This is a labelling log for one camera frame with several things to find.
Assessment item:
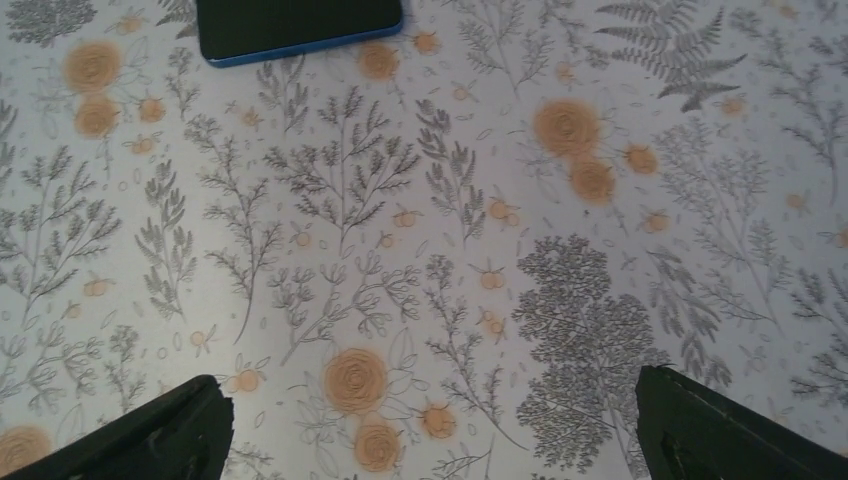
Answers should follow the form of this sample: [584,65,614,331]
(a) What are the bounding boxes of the black phone with blue edge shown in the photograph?
[195,0,404,68]

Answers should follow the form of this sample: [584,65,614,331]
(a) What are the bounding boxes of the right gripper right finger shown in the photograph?
[635,366,847,479]

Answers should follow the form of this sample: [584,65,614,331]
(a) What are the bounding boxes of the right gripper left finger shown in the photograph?
[5,374,234,480]

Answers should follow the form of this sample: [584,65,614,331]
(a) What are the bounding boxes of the floral patterned table mat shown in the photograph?
[1,1,847,479]

